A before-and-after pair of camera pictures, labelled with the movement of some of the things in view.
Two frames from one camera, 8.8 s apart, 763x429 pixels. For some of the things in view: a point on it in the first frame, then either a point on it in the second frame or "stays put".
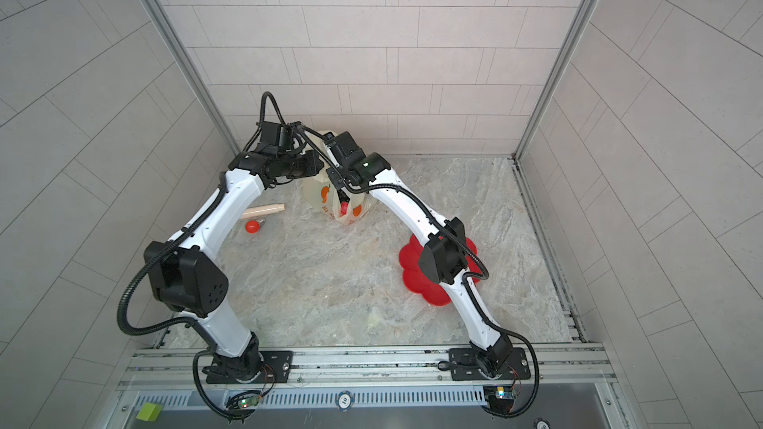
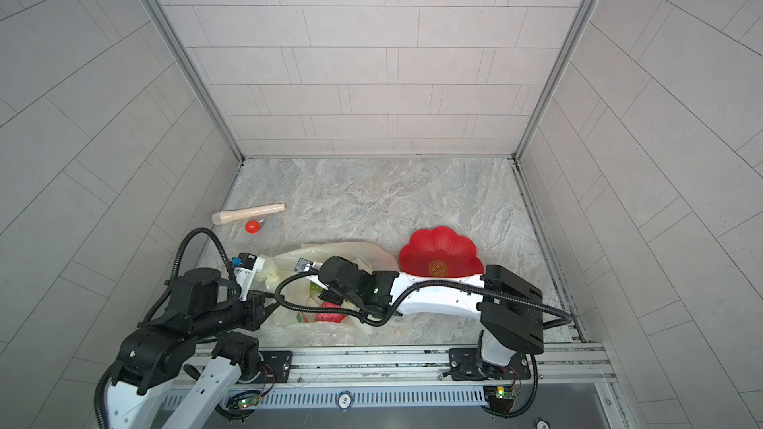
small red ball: x=252 y=226 stays put
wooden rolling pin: x=262 y=211 stays put
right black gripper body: x=345 y=173 to x=335 y=292
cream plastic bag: x=320 y=194 to x=304 y=315
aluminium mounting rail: x=553 y=366 stays put
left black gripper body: x=295 y=166 to x=251 y=311
